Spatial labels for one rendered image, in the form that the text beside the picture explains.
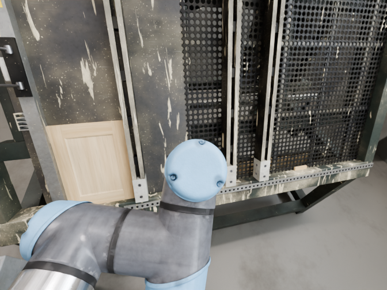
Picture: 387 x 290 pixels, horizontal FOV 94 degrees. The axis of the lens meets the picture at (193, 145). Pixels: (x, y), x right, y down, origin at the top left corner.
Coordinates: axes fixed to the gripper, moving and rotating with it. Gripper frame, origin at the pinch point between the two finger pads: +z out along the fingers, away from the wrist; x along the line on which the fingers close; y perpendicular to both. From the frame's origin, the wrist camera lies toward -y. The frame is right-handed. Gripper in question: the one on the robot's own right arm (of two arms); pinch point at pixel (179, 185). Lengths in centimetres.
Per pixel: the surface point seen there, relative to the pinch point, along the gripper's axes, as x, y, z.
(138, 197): 17.8, -4.3, 38.9
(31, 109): 55, 33, 18
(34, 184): 79, 6, 62
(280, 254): -96, -68, 113
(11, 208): 75, -5, 42
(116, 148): 26.8, 18.7, 31.2
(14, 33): 55, 56, 5
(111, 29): 22, 58, 3
